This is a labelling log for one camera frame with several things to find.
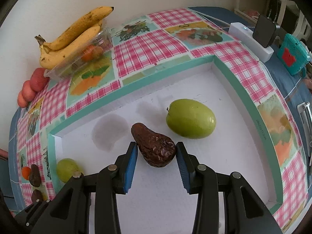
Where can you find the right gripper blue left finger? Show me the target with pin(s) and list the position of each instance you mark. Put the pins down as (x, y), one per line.
(126, 164)

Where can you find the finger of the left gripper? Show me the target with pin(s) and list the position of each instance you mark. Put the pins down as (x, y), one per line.
(30, 215)

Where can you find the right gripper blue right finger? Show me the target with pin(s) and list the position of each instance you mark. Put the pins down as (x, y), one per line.
(187, 164)

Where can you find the small dark avocado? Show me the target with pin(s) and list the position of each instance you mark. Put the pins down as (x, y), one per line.
(36, 196)

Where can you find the long dark wrinkled avocado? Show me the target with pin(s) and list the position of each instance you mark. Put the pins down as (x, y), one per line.
(157, 149)

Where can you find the broad dark wrinkled avocado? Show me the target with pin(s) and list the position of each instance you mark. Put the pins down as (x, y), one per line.
(34, 177)

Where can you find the large green fruit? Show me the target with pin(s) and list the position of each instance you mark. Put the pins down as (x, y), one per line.
(190, 118)

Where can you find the small green fruit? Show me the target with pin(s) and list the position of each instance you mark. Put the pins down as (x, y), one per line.
(66, 168)

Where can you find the small red apple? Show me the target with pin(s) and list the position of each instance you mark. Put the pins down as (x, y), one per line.
(21, 101)

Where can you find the clear plastic fruit box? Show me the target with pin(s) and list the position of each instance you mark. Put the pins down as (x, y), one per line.
(91, 52)

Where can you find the large red apple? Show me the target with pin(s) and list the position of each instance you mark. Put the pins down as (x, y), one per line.
(38, 81)

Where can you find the middle red apple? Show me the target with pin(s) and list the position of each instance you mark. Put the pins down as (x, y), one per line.
(27, 92)

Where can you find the fruit pattern plaid tablecloth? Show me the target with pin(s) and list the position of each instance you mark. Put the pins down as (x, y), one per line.
(152, 61)

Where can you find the lower yellow banana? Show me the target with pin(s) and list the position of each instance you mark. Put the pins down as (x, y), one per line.
(49, 59)

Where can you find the yellow banana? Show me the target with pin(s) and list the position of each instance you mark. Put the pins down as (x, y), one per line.
(77, 28)
(49, 59)

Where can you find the white power strip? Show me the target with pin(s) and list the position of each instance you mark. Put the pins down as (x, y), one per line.
(244, 34)

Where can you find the upper yellow banana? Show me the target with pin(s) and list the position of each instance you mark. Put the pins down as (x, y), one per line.
(77, 28)

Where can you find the teal box red label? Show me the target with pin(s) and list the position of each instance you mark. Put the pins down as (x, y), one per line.
(294, 55)

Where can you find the black charger plug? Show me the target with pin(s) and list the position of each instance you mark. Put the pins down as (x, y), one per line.
(265, 31)

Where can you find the white chair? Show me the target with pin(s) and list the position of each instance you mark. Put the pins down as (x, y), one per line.
(286, 13)

